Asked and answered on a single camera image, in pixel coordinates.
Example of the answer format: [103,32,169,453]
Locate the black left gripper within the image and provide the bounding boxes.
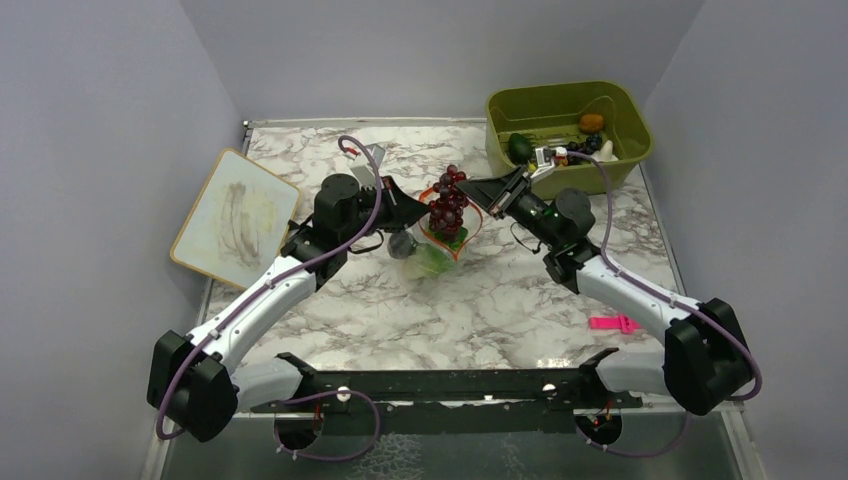
[341,175,432,246]

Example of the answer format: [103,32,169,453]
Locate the dark blue toy grapes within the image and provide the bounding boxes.
[566,133,604,155]

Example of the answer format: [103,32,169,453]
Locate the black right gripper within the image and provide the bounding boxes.
[456,165,561,250]

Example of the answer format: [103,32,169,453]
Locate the green toy lettuce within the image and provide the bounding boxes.
[401,230,465,280]

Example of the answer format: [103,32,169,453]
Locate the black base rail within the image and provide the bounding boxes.
[251,353,643,436]

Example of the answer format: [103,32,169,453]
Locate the white toy garlic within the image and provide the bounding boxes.
[591,140,619,163]

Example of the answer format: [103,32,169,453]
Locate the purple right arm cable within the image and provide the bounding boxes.
[563,150,764,403]

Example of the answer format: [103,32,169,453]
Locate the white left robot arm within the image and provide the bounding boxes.
[147,174,429,442]

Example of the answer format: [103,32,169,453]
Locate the pink plastic clip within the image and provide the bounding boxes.
[588,314,641,334]

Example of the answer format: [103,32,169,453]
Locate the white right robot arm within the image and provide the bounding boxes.
[457,168,762,416]

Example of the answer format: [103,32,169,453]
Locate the small whiteboard wooden frame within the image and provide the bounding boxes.
[170,148,301,289]

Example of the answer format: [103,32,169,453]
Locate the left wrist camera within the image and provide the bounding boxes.
[344,144,386,188]

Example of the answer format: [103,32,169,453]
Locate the green toy avocado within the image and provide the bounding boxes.
[507,133,535,165]

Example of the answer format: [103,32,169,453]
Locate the green plastic bin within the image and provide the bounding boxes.
[484,80,656,200]

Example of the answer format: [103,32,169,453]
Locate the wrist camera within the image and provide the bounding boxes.
[528,146,569,186]
[344,144,386,188]

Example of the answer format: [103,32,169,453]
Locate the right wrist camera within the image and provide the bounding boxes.
[528,146,569,186]

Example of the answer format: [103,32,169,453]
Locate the clear zip bag orange zipper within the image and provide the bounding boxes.
[387,184,483,280]

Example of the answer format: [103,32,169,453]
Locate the orange toy fruit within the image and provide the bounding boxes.
[578,113,606,135]

